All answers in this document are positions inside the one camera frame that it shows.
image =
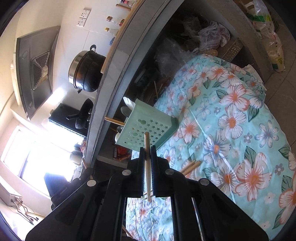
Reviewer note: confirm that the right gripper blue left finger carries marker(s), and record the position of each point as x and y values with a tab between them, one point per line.
140	172

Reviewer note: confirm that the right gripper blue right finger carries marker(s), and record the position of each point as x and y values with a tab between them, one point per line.
156	172

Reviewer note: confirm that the bamboo chopstick one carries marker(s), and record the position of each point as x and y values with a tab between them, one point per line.
187	166

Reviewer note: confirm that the bamboo chopstick five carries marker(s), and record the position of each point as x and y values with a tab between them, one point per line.
147	158

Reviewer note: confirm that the bamboo chopstick six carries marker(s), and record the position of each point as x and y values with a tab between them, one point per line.
117	122

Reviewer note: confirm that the metal spoon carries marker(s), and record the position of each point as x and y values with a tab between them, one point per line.
125	111

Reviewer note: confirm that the white round ladle spoon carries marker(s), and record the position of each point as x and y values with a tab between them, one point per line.
119	130

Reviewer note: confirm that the green plastic utensil holder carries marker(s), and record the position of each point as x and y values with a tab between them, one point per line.
145	118

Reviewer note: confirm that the floral blue quilt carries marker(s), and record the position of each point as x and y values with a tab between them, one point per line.
225	125

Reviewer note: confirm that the black wok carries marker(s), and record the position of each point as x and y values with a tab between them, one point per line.
83	117

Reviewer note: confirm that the large black stock pot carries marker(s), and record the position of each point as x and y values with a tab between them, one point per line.
85	70

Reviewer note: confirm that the range hood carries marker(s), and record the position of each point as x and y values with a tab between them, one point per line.
34	67

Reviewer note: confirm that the rice sack bag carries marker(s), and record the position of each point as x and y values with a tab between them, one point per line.
261	20

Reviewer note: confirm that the wall power socket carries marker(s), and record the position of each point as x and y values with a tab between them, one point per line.
83	17

